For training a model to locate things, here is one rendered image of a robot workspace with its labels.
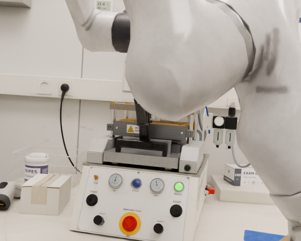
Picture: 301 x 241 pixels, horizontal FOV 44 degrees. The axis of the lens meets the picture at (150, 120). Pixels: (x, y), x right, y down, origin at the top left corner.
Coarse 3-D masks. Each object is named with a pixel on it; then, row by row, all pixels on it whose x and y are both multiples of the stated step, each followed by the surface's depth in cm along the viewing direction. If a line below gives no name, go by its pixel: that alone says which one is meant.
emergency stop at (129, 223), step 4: (128, 216) 100; (124, 220) 100; (128, 220) 100; (132, 220) 99; (136, 220) 100; (124, 224) 99; (128, 224) 99; (132, 224) 99; (136, 224) 99; (124, 228) 99; (128, 228) 99; (132, 228) 99
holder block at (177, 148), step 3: (150, 138) 131; (153, 138) 131; (174, 141) 124; (177, 141) 125; (180, 141) 126; (183, 141) 126; (186, 141) 129; (171, 144) 115; (174, 144) 115; (177, 144) 115; (180, 144) 115; (183, 144) 122; (171, 147) 115; (174, 147) 115; (177, 147) 115; (180, 147) 115; (171, 150) 115; (174, 150) 115; (177, 150) 115; (180, 150) 115
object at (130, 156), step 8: (168, 144) 111; (104, 152) 108; (112, 152) 108; (120, 152) 108; (128, 152) 109; (136, 152) 110; (144, 152) 111; (152, 152) 112; (160, 152) 112; (168, 152) 111; (104, 160) 108; (112, 160) 108; (120, 160) 107; (128, 160) 107; (136, 160) 106; (144, 160) 106; (152, 160) 105; (160, 160) 105; (168, 160) 104; (176, 160) 104; (168, 168) 106; (176, 168) 104
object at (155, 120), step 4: (152, 116) 123; (120, 120) 118; (124, 120) 118; (128, 120) 118; (132, 120) 117; (136, 120) 118; (152, 120) 123; (156, 120) 123; (160, 120) 123; (164, 120) 130; (168, 120) 131; (168, 124) 115; (172, 124) 115; (176, 124) 114; (180, 124) 114; (184, 124) 118
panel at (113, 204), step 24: (96, 168) 108; (96, 192) 105; (120, 192) 104; (144, 192) 103; (168, 192) 102; (120, 216) 101; (144, 216) 100; (168, 216) 99; (144, 240) 98; (168, 240) 97
